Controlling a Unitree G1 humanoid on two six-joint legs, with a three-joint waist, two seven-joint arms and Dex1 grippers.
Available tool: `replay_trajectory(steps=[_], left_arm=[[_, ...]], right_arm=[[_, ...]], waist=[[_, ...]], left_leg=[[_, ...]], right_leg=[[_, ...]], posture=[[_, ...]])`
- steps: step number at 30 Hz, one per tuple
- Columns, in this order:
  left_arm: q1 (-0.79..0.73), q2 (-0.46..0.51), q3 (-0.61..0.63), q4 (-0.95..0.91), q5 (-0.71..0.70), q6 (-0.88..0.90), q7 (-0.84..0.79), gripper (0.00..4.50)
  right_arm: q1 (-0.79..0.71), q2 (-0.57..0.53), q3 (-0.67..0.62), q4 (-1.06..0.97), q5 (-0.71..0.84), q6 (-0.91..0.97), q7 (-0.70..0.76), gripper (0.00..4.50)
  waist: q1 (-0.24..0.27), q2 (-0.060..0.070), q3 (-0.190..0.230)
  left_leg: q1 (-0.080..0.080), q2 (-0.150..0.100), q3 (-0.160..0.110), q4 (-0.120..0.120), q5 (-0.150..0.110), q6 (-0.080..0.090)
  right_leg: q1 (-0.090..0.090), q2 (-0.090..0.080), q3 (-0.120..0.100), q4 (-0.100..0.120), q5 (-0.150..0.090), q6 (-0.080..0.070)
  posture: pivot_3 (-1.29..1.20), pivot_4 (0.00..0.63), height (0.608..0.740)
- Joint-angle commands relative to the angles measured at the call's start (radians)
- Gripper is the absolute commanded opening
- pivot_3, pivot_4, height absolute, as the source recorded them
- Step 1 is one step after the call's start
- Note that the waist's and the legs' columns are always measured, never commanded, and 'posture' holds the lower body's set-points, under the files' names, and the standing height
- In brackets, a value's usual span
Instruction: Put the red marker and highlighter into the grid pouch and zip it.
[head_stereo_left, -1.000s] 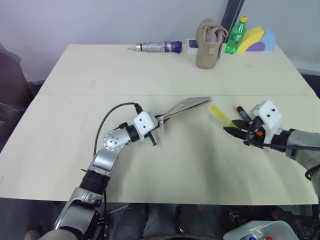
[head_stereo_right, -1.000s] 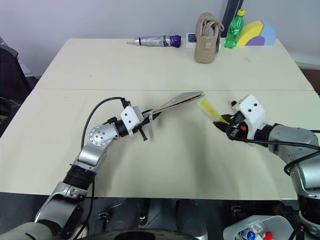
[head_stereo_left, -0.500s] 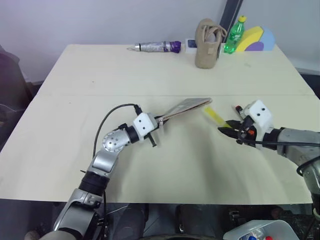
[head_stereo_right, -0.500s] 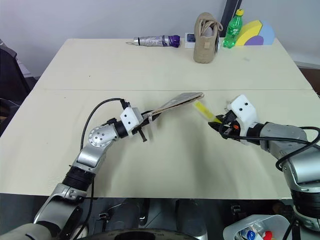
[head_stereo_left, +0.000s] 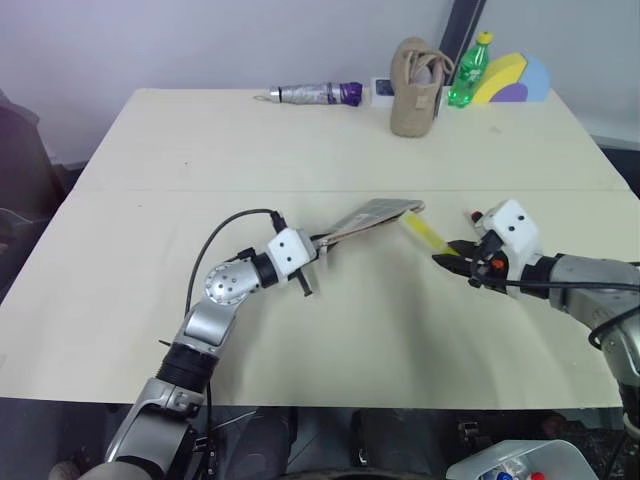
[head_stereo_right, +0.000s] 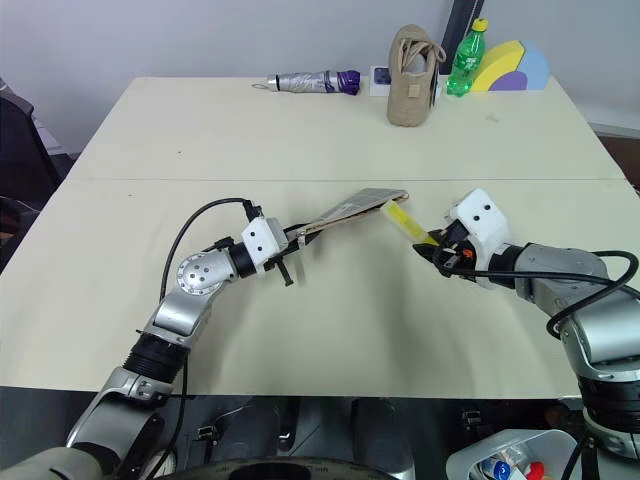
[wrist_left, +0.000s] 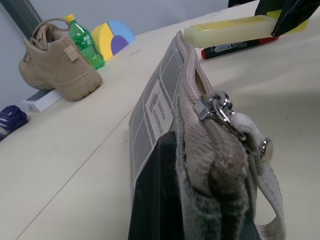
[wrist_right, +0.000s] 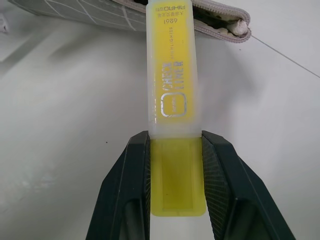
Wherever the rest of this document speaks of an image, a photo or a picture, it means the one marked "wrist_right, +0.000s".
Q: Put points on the grey grid pencil pouch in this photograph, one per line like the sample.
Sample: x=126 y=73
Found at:
x=105 y=12

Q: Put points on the yellow highlighter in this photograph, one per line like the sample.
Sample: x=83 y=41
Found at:
x=172 y=100

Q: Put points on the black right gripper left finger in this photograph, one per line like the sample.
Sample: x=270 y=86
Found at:
x=117 y=195

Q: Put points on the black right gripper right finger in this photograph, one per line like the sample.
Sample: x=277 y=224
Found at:
x=232 y=195

